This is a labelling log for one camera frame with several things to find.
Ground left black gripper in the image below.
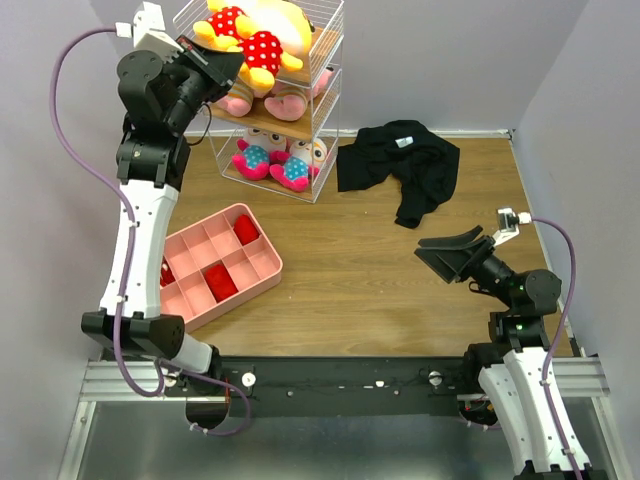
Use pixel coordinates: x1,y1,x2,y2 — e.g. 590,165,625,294
159,33,243,133

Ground pink frog plush striped shirt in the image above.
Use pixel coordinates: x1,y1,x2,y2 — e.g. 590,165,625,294
214,80,255,118

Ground yellow plush red dotted dress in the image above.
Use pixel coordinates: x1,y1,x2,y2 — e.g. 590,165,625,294
192,0,256,51

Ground orange plush red dotted dress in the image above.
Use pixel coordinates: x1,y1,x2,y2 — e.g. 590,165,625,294
227,1,312,93

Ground white panda plush blue dress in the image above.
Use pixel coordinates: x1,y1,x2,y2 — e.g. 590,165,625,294
232,128,289,181

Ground white panda plush yellow glasses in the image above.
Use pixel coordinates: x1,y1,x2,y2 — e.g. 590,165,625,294
269,138,328,193

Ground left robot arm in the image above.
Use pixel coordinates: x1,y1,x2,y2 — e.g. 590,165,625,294
81,36,243,395

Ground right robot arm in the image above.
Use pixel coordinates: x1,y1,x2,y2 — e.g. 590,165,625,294
414,215,608,479

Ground black crumpled cloth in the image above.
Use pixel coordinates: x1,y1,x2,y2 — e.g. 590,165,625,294
336,120,460,229

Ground red item in tray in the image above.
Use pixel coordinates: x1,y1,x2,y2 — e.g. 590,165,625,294
233,214,260,245
203,263,238,302

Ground pink divided storage tray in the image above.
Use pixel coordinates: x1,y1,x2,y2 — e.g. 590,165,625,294
160,203,283,332

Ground red white striped item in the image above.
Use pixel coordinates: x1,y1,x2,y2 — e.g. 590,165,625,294
159,260,175,287

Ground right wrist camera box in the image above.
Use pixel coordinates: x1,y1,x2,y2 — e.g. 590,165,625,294
492,207,532,247

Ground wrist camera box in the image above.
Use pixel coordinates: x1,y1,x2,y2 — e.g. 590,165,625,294
492,207,532,247
115,1,183,61

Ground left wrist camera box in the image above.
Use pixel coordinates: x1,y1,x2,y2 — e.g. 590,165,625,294
115,1,183,61

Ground white wire shelf rack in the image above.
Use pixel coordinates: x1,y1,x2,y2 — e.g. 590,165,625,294
173,1,344,202

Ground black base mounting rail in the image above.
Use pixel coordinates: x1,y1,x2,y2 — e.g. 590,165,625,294
169,356,497,425

